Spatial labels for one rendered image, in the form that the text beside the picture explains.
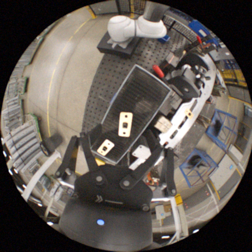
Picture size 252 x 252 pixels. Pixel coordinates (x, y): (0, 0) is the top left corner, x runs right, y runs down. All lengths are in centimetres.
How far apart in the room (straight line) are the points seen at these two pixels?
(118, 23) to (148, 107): 54
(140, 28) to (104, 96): 64
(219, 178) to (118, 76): 857
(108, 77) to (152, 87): 56
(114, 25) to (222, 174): 862
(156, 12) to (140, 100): 49
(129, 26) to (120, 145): 67
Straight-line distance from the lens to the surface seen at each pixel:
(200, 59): 41
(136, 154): 39
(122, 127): 24
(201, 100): 64
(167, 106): 33
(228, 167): 824
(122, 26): 59
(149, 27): 59
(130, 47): 74
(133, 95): 23
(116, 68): 76
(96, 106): 77
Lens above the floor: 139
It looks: 69 degrees down
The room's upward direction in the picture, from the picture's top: 173 degrees counter-clockwise
